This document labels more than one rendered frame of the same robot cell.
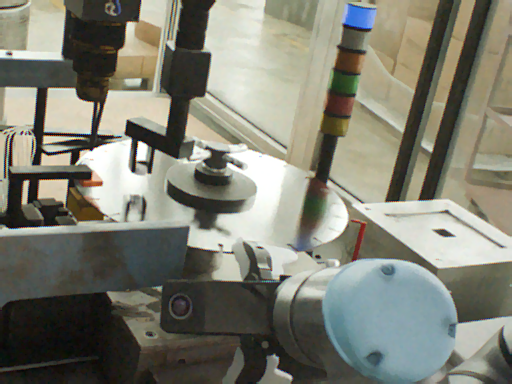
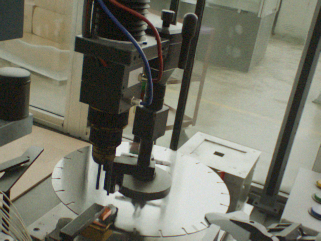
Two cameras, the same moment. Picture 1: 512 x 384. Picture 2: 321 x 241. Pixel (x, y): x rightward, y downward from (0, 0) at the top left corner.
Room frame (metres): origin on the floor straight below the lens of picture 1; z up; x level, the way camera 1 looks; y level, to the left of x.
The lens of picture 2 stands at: (0.33, 0.43, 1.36)
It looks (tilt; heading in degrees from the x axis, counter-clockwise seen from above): 22 degrees down; 319
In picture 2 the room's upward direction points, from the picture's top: 10 degrees clockwise
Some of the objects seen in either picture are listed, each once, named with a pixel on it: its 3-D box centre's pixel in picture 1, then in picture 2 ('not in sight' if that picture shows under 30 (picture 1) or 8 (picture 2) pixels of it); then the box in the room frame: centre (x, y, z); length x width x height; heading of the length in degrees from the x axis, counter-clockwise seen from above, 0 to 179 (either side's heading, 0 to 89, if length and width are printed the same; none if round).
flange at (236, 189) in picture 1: (212, 177); (143, 174); (0.88, -0.04, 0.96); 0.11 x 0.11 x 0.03
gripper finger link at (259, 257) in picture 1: (257, 273); (253, 236); (0.65, -0.09, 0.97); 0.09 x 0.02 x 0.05; 10
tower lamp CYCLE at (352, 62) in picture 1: (348, 59); not in sight; (1.13, -0.21, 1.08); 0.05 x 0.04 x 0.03; 28
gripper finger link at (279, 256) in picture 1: (267, 254); (234, 219); (0.70, -0.10, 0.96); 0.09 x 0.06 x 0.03; 10
